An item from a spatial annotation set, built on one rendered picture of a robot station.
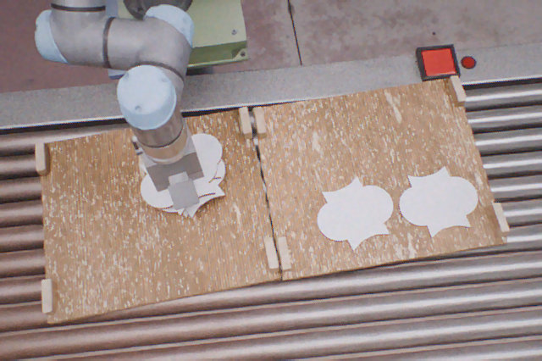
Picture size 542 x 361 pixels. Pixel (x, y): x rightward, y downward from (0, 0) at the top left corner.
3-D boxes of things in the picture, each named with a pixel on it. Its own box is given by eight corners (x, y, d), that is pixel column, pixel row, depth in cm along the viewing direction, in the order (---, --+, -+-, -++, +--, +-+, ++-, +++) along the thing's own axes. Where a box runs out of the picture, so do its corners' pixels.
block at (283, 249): (276, 241, 111) (276, 236, 108) (286, 239, 111) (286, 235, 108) (282, 274, 109) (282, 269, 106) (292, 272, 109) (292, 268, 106)
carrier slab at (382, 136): (252, 112, 123) (251, 108, 121) (452, 80, 125) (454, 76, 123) (282, 281, 110) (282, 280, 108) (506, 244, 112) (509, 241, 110)
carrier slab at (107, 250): (41, 147, 121) (38, 143, 119) (247, 111, 123) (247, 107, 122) (50, 324, 107) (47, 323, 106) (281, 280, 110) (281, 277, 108)
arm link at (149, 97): (178, 60, 83) (166, 116, 80) (190, 102, 93) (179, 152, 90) (121, 54, 83) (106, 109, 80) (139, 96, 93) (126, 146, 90)
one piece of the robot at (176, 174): (145, 189, 90) (164, 224, 105) (203, 169, 91) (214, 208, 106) (124, 120, 94) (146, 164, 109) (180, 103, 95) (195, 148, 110)
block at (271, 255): (263, 241, 111) (262, 237, 108) (273, 240, 111) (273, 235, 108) (269, 274, 109) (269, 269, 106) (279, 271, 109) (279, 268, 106)
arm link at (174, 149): (190, 139, 91) (136, 156, 90) (194, 152, 95) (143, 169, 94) (175, 97, 93) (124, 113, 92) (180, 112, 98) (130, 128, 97)
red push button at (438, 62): (419, 54, 128) (421, 51, 127) (448, 52, 128) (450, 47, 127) (425, 80, 126) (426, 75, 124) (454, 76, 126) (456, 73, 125)
